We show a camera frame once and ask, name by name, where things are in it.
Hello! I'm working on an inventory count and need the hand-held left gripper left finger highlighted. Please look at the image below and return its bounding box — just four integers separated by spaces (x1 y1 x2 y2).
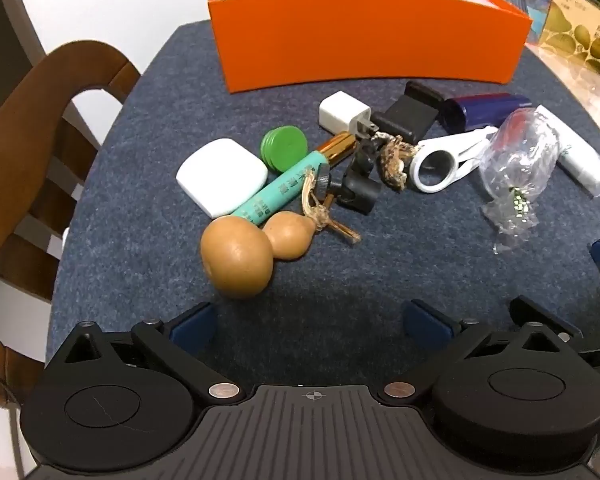
47 302 248 406

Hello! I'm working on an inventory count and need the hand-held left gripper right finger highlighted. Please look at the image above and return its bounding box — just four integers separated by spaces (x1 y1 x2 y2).
382 300 587 406

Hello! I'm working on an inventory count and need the brown gourd with string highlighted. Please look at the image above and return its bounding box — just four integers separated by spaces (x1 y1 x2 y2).
200 170 362 301

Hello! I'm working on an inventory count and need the white bottle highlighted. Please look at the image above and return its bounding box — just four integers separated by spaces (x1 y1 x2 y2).
532 105 600 197

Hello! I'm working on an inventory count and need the clear plastic bag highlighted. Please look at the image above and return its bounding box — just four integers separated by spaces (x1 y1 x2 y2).
480 107 563 256

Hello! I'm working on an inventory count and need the black clamp mount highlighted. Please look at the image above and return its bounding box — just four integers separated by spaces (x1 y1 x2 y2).
315 137 383 216

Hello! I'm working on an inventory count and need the teal tube with gold cap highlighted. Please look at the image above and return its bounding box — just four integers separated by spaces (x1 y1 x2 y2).
230 131 356 226

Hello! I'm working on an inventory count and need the white ring clip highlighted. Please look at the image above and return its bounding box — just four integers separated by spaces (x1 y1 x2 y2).
410 126 501 195

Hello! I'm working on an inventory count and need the navy blue cylinder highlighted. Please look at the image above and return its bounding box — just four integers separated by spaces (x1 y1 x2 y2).
440 92 533 133

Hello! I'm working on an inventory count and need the black phone holder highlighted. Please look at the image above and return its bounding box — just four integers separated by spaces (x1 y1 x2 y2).
372 80 443 144

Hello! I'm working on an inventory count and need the white plug charger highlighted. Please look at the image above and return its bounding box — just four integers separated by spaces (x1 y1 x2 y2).
319 91 382 139

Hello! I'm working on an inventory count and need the orange cardboard box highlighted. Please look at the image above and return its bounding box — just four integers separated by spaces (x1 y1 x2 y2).
207 0 533 94

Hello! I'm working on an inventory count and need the white square case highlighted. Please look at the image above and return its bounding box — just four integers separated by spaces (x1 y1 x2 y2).
176 138 269 219

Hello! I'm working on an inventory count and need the blue-grey felt mat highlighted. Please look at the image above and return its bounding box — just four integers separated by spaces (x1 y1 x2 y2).
45 20 600 396

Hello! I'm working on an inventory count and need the yellow green printed box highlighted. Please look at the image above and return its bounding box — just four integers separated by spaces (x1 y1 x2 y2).
537 0 600 77

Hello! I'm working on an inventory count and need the brown wooden chair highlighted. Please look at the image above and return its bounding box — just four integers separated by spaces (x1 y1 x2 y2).
0 40 143 411

